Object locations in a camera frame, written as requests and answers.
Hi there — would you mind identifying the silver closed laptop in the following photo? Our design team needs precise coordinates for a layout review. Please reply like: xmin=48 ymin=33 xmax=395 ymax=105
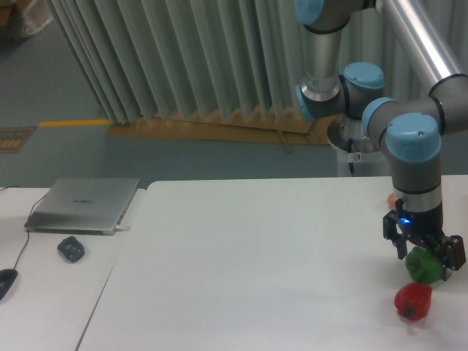
xmin=24 ymin=178 xmax=140 ymax=235

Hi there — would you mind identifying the black computer mouse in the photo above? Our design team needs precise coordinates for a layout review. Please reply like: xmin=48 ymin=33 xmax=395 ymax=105
xmin=0 ymin=268 xmax=18 ymax=300

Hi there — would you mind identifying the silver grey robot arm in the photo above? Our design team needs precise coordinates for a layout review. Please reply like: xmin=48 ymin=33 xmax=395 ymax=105
xmin=294 ymin=1 xmax=467 ymax=271

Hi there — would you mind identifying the white usb plug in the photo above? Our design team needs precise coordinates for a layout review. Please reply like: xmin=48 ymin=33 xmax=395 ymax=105
xmin=115 ymin=225 xmax=131 ymax=232

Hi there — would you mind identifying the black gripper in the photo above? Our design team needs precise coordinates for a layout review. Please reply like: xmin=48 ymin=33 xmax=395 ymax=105
xmin=382 ymin=203 xmax=467 ymax=281

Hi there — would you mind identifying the red bell pepper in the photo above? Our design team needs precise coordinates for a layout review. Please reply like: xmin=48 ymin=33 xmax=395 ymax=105
xmin=393 ymin=282 xmax=432 ymax=321

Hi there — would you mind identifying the black mouse cable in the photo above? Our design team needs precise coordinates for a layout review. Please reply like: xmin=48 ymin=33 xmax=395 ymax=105
xmin=0 ymin=185 xmax=56 ymax=271

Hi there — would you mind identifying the grey pleated curtain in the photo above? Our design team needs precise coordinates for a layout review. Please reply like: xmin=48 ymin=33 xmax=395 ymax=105
xmin=46 ymin=0 xmax=427 ymax=123

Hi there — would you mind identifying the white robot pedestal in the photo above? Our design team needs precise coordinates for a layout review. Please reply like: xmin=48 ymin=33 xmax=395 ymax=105
xmin=327 ymin=114 xmax=390 ymax=177

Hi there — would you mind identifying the black round controller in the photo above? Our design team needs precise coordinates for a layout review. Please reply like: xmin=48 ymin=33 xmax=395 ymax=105
xmin=57 ymin=236 xmax=86 ymax=263

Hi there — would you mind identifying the green bell pepper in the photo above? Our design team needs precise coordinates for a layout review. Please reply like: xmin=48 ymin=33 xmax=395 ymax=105
xmin=405 ymin=246 xmax=443 ymax=285

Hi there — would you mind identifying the brown cardboard sheet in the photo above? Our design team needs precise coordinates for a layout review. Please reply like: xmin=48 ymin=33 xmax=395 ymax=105
xmin=107 ymin=107 xmax=338 ymax=151

